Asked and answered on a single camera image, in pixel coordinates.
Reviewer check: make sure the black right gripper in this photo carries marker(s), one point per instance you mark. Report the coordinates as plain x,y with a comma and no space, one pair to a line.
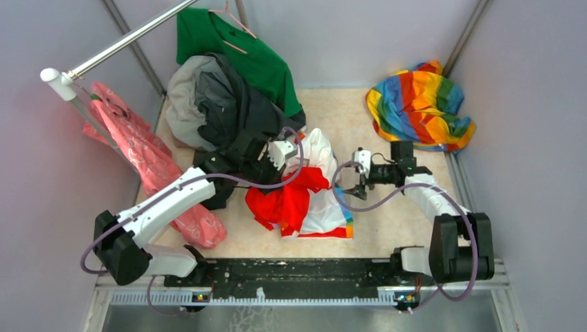
359,189

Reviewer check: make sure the silver clothes rail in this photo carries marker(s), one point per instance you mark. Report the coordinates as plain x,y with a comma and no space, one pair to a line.
62,82

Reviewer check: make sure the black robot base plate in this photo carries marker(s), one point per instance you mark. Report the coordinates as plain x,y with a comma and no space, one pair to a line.
331,278

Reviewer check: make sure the green t-shirt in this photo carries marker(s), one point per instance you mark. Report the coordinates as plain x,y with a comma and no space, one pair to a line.
200,31

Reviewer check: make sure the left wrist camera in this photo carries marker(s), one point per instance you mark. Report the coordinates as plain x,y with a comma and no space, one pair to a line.
280,151

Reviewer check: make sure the pink clothes hanger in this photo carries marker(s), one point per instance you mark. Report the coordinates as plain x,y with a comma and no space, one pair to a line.
235,11

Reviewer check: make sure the pink patterned garment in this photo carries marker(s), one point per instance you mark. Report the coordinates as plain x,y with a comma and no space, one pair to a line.
153,160

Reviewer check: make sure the red white cartoon jacket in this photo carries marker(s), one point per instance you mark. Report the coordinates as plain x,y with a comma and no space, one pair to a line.
306,207

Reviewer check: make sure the dark grey jacket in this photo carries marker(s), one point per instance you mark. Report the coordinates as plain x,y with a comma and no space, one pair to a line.
210,105

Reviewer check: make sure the aluminium frame rail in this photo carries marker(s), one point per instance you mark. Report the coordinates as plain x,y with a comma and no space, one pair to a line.
151,291

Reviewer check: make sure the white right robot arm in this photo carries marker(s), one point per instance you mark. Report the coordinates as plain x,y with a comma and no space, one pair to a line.
461,247

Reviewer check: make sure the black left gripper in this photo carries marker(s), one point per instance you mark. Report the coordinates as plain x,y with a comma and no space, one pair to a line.
275,175

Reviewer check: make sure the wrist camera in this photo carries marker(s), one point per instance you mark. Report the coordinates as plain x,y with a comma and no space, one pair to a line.
280,151
362,158

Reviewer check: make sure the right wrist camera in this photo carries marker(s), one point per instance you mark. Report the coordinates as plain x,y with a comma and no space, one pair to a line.
362,158

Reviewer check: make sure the rainbow striped garment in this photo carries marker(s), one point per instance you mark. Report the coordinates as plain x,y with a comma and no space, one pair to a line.
420,105

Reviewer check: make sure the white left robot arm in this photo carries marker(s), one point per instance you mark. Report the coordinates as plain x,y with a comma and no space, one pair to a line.
160,236

